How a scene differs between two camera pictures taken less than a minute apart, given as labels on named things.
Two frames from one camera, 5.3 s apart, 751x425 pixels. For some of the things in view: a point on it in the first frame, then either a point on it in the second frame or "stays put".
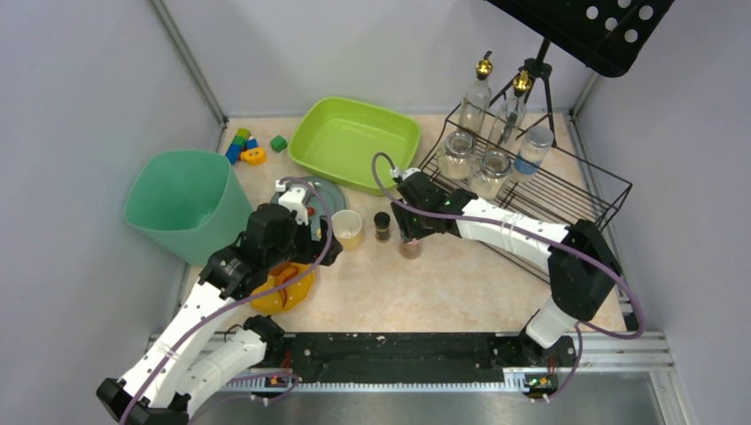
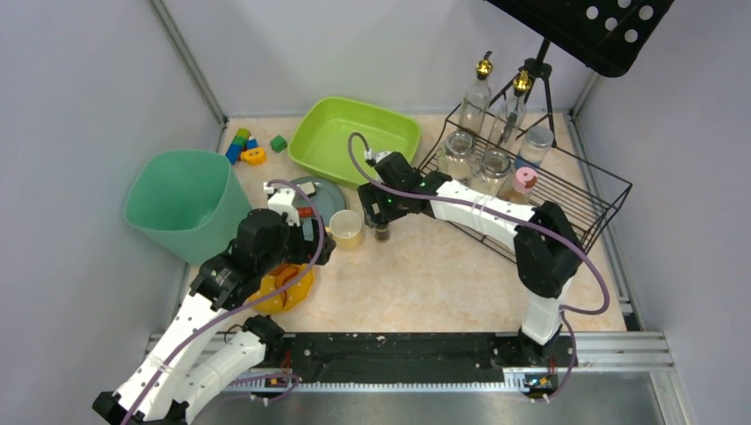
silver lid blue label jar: [532, 150] stays put
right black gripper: [410, 221] to [378, 213]
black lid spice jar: [382, 221] stays put
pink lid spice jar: [411, 250] to [524, 182]
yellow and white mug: [347, 227] stays put
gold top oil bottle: [511, 117] stays put
